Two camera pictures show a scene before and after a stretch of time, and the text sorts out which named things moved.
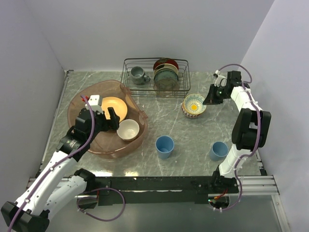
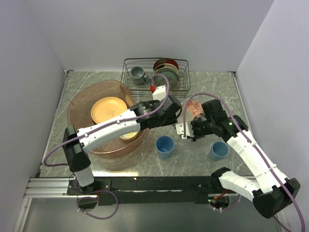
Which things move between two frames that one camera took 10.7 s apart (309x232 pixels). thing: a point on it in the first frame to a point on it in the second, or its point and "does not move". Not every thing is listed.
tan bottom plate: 118,106 does not move
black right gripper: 211,99 to 196,136
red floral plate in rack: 165,61 does not move
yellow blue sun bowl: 193,104 to 129,136
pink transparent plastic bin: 108,144 does not move
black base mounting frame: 195,189 does not move
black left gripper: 109,124 to 171,120
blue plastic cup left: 164,144 does not move
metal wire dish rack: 156,77 does not move
